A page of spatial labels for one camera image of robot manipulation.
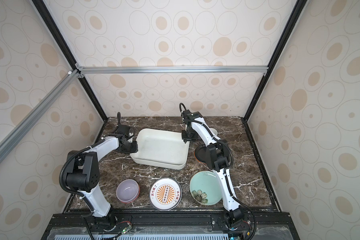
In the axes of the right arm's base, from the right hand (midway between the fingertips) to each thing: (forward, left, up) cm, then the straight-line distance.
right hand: (187, 140), depth 98 cm
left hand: (-4, +30, +1) cm, 30 cm away
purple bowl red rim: (-31, +33, -3) cm, 46 cm away
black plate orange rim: (-7, -8, -6) cm, 13 cm away
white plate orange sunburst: (-32, +13, -5) cm, 35 cm away
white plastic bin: (-1, +17, -7) cm, 19 cm away
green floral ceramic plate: (-29, -10, -6) cm, 31 cm away
